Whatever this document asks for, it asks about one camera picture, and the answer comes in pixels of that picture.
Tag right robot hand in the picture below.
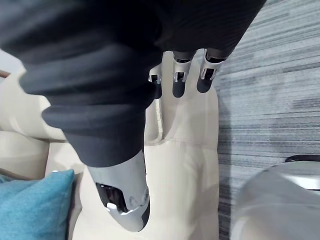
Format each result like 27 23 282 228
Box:
0 0 267 232

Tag cream leather sofa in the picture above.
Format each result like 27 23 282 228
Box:
0 51 221 240

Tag teal cushion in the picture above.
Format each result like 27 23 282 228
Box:
0 169 76 240

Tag silver robot leg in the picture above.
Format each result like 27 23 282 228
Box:
229 154 320 240

